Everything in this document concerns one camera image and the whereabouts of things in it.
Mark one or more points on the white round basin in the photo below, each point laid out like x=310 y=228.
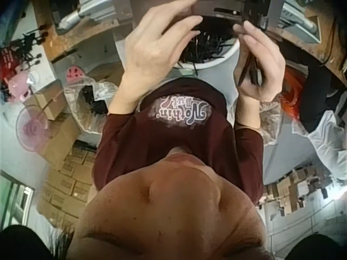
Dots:
x=217 y=61

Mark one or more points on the grey machine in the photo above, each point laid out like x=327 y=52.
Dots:
x=271 y=13

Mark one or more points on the clear plastic bag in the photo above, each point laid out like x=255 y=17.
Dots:
x=271 y=122

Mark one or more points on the pink plastic jug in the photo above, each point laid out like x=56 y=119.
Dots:
x=19 y=85

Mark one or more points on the pink electric fan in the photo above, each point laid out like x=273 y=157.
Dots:
x=31 y=128

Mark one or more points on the silver metal cylinder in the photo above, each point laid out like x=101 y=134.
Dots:
x=298 y=21
x=71 y=16

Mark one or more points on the person's left hand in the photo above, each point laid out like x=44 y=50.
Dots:
x=151 y=51

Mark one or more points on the clear bag of black parts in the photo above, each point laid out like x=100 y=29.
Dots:
x=86 y=100

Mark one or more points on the heap of cardboard cartons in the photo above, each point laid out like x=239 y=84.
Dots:
x=65 y=173

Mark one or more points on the distant heap of small cartons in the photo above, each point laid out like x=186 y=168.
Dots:
x=295 y=189

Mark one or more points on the bundle of black sticks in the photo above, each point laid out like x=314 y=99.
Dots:
x=248 y=71

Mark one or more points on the orange plastic stool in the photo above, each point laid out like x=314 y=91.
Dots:
x=291 y=92

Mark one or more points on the rack of black parts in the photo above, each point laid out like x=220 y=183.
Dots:
x=31 y=40

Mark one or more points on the black flat bar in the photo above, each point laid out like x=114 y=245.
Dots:
x=227 y=12

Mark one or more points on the pink round perforated lid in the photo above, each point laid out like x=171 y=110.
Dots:
x=75 y=75

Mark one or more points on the person's right hand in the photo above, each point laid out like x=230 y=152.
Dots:
x=271 y=70

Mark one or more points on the red plastic crate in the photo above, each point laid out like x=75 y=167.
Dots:
x=6 y=59

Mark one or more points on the heap of loose black sticks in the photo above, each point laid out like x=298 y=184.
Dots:
x=211 y=43

